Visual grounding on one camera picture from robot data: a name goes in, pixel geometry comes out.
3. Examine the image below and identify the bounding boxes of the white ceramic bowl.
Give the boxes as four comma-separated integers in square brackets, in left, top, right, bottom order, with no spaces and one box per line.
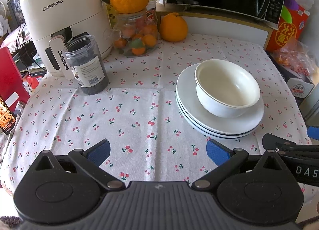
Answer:
[194,59,261,118]

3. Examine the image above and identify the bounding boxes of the white ceramic plate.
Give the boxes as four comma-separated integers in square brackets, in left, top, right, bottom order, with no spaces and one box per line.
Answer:
[176,60,264,137]

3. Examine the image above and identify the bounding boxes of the white plate middle stack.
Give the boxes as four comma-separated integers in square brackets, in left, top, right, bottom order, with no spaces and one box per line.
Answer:
[175,94,264,139]

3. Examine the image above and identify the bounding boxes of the white plate stack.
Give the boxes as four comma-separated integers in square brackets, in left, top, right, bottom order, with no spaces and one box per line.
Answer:
[175,94,264,139]
[177,102,255,139]

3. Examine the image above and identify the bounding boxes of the white plate bottom stack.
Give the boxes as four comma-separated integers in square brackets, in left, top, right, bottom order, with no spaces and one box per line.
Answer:
[177,102,255,139]

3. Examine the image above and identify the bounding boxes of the Ganten water carton box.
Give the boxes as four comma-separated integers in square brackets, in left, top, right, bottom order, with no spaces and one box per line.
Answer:
[266,51,315,106]

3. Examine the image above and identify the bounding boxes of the cherry print tablecloth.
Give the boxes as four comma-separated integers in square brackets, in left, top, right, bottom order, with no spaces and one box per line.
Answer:
[1,35,311,194]

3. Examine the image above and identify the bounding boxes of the plastic bag of oranges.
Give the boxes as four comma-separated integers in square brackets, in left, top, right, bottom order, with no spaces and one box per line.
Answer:
[271,38,317,76]

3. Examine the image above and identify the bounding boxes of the smartphone with lit screen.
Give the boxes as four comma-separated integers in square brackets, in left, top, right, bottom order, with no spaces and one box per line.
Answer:
[0,98,16,135]

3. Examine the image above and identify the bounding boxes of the clear jar black contents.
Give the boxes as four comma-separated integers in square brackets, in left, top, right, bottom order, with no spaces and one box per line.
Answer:
[63,35,109,95]

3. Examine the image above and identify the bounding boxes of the red plastic stool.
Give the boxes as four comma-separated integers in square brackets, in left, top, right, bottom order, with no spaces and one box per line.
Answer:
[0,47,30,112]

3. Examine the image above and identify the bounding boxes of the red gift box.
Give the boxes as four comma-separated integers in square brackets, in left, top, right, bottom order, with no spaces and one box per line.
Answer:
[266,1,310,52]

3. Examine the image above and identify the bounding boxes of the glass jar of tangerines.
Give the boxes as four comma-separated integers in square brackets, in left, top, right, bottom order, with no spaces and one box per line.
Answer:
[103,9,159,57]

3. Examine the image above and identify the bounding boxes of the wooden white shelf stand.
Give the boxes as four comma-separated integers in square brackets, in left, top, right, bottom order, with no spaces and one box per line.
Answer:
[155,11,274,47]

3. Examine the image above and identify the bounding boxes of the large orange on table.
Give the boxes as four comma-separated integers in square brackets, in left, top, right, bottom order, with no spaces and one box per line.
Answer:
[159,12,188,42]

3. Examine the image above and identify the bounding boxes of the white Changhong air fryer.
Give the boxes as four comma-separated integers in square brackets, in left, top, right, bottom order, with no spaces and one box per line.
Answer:
[20,0,112,80]

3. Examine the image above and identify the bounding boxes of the black cable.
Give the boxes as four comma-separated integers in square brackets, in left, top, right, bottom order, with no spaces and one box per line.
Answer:
[15,24,48,95]

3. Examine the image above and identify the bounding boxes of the picture frame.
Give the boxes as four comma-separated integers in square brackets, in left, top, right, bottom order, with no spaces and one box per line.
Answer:
[7,0,25,27]

